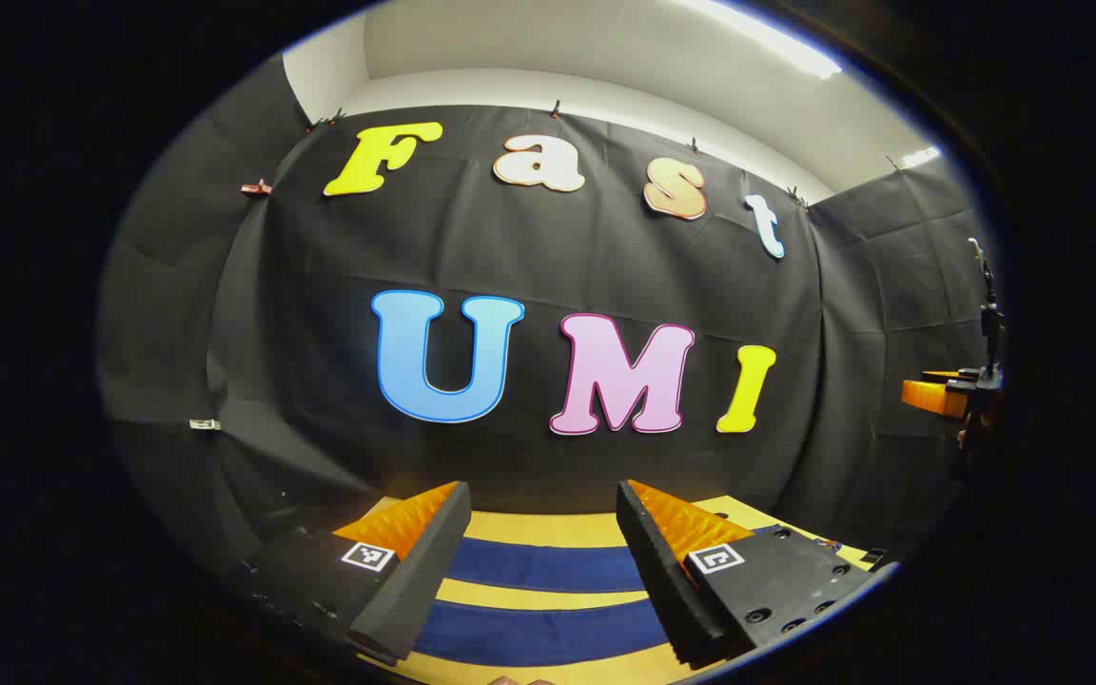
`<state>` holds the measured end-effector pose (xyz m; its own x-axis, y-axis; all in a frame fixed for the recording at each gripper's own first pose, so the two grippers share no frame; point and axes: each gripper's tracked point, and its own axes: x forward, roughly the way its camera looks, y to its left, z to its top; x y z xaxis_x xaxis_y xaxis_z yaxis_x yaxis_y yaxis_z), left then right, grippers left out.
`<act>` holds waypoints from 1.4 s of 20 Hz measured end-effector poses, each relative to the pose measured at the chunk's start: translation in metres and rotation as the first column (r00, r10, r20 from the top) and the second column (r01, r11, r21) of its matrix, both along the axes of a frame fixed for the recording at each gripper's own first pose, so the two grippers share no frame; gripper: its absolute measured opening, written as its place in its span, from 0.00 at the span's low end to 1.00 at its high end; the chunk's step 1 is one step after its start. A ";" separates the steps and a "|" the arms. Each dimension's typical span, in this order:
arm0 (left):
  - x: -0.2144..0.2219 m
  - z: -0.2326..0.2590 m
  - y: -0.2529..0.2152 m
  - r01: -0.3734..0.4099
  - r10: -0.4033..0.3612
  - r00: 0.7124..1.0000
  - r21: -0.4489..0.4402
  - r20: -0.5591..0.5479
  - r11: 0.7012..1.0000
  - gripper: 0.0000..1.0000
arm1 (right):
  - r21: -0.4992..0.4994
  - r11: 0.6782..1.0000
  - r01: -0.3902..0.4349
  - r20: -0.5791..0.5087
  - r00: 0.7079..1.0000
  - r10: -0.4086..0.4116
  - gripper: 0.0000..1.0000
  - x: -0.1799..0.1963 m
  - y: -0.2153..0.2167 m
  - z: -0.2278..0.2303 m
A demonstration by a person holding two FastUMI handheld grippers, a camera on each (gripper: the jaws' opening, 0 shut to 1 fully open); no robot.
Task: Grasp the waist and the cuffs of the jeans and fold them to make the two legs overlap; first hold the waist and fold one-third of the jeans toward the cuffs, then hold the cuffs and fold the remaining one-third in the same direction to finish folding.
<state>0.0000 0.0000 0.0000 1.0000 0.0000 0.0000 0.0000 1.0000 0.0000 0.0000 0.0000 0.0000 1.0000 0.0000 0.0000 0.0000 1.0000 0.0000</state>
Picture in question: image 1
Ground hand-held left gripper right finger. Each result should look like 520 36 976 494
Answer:
616 479 880 670

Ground blue denim jeans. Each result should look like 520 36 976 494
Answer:
413 523 840 669

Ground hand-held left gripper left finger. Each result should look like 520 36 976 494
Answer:
232 480 473 664

